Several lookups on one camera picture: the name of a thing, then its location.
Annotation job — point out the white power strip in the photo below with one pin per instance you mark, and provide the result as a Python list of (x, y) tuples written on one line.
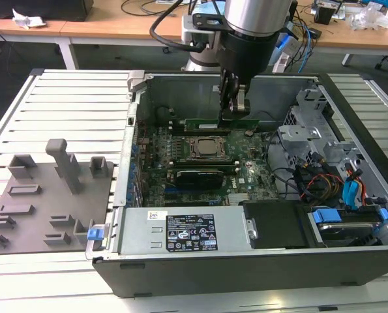
[(280, 63)]

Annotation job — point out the black open PC case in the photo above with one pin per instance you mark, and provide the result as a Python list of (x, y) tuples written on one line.
[(213, 277)]

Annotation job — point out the silver coin battery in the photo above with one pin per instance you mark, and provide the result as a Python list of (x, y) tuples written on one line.
[(249, 133)]

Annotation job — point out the blue disk carrier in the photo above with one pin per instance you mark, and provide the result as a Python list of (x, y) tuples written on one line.
[(325, 216)]

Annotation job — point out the black tower on desk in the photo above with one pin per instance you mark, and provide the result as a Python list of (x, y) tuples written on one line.
[(294, 9)]

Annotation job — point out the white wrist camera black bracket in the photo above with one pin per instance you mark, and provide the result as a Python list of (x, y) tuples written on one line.
[(193, 36)]

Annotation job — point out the large black equipment box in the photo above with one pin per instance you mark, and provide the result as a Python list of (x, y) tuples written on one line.
[(50, 9)]

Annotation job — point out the clear plastic bags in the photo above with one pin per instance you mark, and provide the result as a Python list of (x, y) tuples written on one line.
[(369, 16)]

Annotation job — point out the black graphics card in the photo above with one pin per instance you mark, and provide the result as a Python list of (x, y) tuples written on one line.
[(198, 179)]

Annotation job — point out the black plastic cover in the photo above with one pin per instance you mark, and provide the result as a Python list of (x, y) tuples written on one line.
[(272, 225)]

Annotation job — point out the black RAM slot row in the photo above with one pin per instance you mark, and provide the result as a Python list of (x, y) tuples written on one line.
[(200, 132), (203, 165)]

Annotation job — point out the grey metal drive cage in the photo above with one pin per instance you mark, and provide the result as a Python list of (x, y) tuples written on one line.
[(298, 133)]

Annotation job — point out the grey power supply unit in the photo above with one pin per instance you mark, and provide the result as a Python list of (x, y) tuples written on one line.
[(138, 234)]

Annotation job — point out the silver hard disk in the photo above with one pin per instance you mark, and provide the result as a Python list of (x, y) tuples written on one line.
[(343, 229)]

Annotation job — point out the grey parts rack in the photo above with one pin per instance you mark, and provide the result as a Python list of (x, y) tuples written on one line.
[(50, 202)]

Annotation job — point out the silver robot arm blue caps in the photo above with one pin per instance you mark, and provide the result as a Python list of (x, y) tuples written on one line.
[(252, 16)]

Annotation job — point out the silver chipset heatsink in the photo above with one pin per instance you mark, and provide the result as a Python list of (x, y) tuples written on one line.
[(238, 199)]

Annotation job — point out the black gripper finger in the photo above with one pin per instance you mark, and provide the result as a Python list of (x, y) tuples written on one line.
[(224, 91), (234, 98)]

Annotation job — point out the crumpled white paper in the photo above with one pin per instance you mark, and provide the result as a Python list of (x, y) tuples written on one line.
[(27, 19)]

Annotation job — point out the green RAM stick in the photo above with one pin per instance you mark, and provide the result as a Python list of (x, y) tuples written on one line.
[(200, 124)]

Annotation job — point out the wooden desk white frame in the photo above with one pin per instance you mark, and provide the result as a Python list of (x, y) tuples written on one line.
[(115, 23)]

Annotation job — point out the blue case latch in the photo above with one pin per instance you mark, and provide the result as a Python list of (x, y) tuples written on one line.
[(94, 234)]

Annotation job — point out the green motherboard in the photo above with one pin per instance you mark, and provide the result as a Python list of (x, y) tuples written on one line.
[(246, 156)]

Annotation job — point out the small black box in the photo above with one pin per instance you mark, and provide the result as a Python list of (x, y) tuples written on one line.
[(324, 15)]

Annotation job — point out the CPU with brown metal top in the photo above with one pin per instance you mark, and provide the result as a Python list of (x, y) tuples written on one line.
[(210, 146)]

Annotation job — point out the small flat black device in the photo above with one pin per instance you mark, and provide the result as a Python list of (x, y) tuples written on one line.
[(315, 33)]

